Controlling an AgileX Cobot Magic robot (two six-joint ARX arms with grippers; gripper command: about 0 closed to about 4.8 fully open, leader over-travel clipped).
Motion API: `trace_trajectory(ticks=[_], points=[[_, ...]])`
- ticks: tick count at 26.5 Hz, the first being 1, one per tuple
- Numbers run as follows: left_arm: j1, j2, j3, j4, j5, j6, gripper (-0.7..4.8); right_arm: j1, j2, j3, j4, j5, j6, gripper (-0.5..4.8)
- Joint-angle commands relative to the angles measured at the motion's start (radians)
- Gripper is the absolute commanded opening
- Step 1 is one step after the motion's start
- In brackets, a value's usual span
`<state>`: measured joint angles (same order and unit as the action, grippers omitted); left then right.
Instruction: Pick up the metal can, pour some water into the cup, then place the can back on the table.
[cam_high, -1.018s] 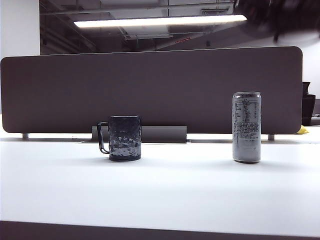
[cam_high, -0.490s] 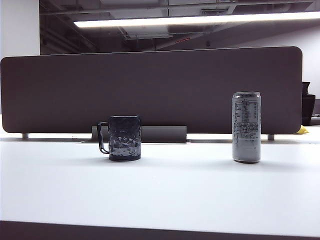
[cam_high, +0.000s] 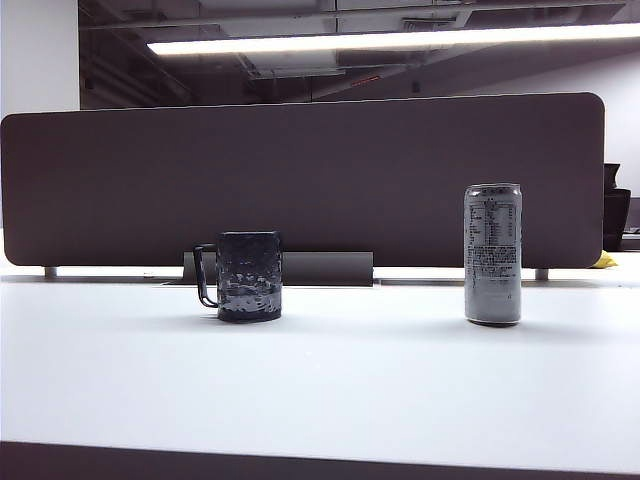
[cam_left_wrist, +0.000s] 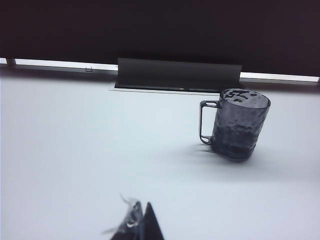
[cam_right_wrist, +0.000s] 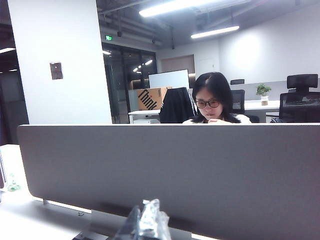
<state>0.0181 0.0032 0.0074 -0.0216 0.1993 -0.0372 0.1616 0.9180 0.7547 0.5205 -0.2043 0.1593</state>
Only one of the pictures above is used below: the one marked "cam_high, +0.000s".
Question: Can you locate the long ceiling light strip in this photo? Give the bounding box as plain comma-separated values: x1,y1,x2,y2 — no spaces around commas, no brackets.
146,23,640,57

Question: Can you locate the dark desk divider panel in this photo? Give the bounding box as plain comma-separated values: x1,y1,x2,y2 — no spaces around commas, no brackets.
0,92,606,269

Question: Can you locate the dark textured glass mug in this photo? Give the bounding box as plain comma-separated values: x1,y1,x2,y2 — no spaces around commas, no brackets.
193,230,284,324

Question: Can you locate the dark front ledge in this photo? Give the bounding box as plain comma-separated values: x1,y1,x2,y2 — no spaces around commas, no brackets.
0,440,640,480

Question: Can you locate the silver metal drink can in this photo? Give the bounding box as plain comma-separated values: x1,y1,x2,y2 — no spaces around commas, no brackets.
463,182,523,327

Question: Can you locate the dark office chair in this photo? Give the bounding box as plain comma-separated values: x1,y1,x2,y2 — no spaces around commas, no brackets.
602,163,634,253

